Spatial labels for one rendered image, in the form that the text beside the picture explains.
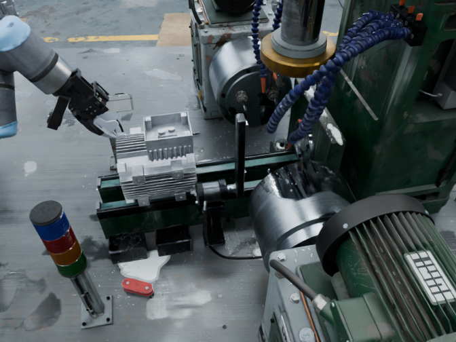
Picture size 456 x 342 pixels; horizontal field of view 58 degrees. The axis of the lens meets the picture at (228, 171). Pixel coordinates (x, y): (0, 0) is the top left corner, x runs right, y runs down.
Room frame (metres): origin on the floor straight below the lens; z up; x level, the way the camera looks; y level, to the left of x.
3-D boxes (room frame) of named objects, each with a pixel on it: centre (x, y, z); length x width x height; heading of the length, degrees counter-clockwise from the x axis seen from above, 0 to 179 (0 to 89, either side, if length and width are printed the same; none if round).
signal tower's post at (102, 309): (0.49, 0.34, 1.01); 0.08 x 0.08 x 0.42; 11
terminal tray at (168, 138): (0.83, 0.16, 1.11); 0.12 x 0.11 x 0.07; 100
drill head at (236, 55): (1.23, -0.06, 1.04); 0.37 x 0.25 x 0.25; 11
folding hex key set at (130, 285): (0.56, 0.25, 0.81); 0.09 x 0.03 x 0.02; 74
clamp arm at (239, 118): (0.73, -0.03, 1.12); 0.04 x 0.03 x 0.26; 101
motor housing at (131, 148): (0.82, 0.20, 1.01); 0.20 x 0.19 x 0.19; 100
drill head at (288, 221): (0.56, -0.19, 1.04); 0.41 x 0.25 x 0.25; 11
